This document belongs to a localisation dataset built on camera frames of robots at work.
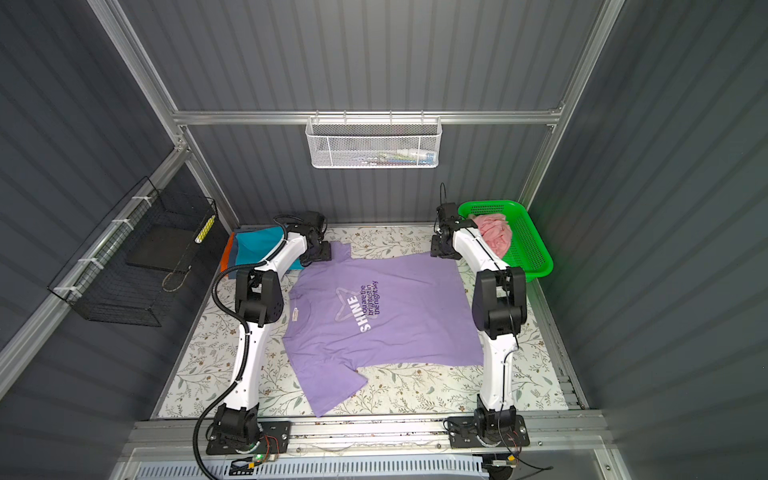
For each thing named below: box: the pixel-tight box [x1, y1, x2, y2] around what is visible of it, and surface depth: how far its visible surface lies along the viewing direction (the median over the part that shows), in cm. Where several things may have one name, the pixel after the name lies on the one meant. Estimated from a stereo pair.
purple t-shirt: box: [282, 242, 483, 416], surface depth 96 cm
